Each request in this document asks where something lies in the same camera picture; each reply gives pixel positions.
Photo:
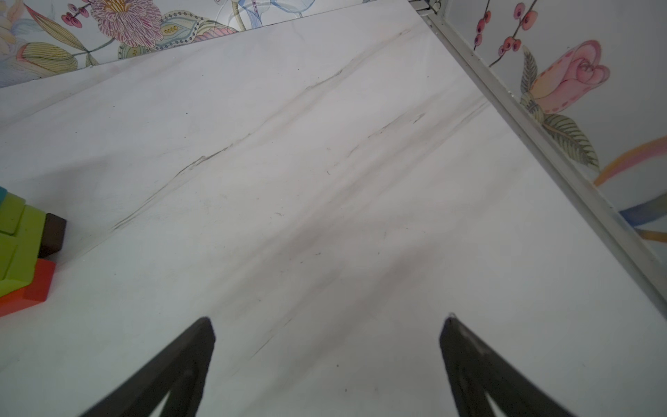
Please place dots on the red wood block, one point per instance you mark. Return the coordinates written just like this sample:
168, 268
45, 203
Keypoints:
33, 294

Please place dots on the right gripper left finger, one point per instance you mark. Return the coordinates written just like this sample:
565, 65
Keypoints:
175, 377

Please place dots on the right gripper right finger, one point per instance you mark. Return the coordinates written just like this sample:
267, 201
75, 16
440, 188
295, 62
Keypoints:
479, 377

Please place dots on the green block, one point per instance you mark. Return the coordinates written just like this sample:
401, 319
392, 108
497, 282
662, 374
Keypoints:
21, 263
12, 208

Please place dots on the brown wood block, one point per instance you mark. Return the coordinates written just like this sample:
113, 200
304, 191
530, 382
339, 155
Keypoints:
53, 235

